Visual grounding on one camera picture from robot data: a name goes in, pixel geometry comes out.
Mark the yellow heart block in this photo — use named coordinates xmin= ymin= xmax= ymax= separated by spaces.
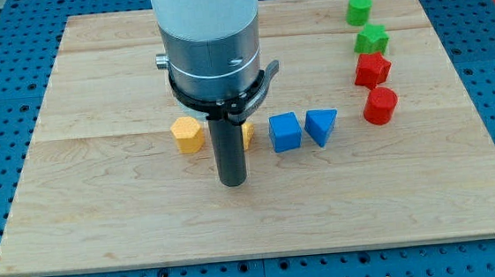
xmin=241 ymin=122 xmax=255 ymax=150

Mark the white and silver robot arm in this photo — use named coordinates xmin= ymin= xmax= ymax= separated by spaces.
xmin=150 ymin=0 xmax=259 ymax=101

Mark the light wooden board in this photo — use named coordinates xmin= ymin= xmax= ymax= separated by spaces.
xmin=0 ymin=0 xmax=495 ymax=277

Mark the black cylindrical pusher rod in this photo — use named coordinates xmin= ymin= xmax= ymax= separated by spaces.
xmin=208 ymin=119 xmax=247 ymax=187

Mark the blue cube block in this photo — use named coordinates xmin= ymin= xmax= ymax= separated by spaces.
xmin=268 ymin=112 xmax=302 ymax=153

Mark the yellow hexagon block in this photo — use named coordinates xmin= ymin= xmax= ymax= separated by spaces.
xmin=169 ymin=116 xmax=205 ymax=154

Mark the blue triangle block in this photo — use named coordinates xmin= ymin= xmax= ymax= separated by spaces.
xmin=304 ymin=109 xmax=338 ymax=147

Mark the red cylinder block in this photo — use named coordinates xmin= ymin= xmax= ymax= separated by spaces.
xmin=363 ymin=86 xmax=398 ymax=125

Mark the red star block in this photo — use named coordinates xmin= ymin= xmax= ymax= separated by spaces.
xmin=355 ymin=52 xmax=392 ymax=90

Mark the green star block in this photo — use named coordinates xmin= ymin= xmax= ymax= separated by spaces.
xmin=354 ymin=24 xmax=389 ymax=55

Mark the green cylinder block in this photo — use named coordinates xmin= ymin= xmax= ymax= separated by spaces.
xmin=345 ymin=0 xmax=372 ymax=26

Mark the black clamp ring with lever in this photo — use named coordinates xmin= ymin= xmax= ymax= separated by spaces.
xmin=167 ymin=59 xmax=285 ymax=131

